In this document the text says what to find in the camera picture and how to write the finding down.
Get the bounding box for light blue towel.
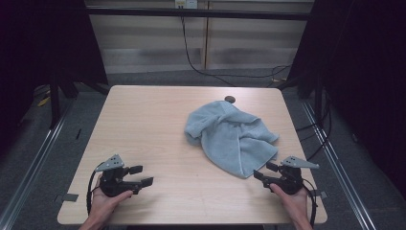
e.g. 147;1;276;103
184;100;281;179

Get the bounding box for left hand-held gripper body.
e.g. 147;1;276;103
95;154;143;198

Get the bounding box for person's right hand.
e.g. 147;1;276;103
269;183;312;225

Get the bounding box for black metal stand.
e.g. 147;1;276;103
48;71;62;130

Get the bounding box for person's left hand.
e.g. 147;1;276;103
88;173;134;225

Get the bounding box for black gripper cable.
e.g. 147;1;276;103
85;166;106;216
301;177;319;228

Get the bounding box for yellow floor object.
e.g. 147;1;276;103
36;95;52;107

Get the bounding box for black horizontal frame bar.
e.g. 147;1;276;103
85;7;313;21

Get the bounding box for black wall cable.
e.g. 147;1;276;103
179;15;292;88

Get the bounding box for white wall power outlet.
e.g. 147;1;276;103
174;0;198;10

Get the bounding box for black curtain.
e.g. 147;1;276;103
286;0;406;199
0;0;109;154

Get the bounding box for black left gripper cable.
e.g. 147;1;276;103
85;166;106;216

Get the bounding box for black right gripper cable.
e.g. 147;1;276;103
301;177;319;228

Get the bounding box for black floor cables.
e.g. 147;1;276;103
295;89;333;162

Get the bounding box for metal floor rail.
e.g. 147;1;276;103
0;99;76;230
301;101;377;230

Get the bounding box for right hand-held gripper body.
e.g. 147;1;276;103
263;155;320;196

